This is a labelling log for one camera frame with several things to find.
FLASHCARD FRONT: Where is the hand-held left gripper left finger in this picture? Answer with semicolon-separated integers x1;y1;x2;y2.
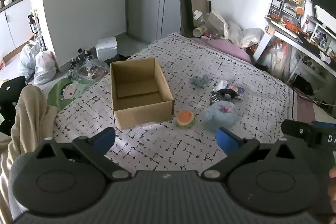
35;127;132;181

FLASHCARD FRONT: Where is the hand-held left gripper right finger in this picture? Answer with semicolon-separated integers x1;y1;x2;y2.
202;126;298;180

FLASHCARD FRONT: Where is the brown cardboard box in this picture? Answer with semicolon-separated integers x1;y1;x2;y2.
110;57;175;130

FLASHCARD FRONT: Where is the black packaged toy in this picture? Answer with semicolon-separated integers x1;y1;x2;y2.
210;88;237;107

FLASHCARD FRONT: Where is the watermelon slice plush toy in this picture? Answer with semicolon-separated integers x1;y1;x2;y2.
175;110;196;129

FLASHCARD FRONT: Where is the colourful printed packet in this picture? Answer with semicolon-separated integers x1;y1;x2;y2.
228;85;246;101

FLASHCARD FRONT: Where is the grey-blue plush toy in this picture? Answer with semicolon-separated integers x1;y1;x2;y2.
190;75;210;89

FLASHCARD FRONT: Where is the person's right hand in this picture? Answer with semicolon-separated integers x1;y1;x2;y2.
328;167;336;212

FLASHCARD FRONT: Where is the green cartoon floor mat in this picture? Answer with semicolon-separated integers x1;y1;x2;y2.
46;74;90;112

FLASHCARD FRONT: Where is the clear bag of items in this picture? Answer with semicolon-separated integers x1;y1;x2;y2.
70;59;111;83

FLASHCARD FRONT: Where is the beige cloth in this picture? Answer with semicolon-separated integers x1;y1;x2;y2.
0;85;59;224

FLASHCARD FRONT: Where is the black tripod gear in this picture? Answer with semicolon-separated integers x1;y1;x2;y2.
70;49;93;69

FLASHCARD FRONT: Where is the white desk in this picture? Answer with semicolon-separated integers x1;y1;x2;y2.
254;15;336;86

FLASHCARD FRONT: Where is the white storage box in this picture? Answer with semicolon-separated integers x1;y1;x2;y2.
95;37;118;60

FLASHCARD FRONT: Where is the pink pillow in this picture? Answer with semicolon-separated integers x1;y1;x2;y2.
192;37;254;64

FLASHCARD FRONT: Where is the white bag of stuffing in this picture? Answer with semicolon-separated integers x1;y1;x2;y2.
240;28;264;49

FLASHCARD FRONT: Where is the white keyboard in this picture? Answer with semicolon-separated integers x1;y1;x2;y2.
314;5;336;28

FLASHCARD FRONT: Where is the white translucent bag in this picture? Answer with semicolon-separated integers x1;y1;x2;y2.
228;21;246;45

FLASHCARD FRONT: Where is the paper cup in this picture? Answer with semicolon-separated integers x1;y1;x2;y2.
193;26;208;38

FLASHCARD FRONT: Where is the clear crumpled plastic bag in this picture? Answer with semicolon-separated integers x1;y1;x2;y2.
205;11;229;39

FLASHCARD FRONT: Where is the white drawer organizer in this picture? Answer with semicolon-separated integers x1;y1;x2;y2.
268;0;305;26

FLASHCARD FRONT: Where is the clear plastic jar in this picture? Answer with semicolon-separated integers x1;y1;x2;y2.
193;10;208;28

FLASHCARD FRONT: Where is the dark bottle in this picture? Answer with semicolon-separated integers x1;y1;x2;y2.
28;14;37;34

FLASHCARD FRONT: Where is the dark brown board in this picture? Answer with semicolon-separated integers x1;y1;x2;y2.
178;0;212;38

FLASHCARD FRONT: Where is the black cable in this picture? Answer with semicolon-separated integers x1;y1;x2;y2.
291;74;336;110

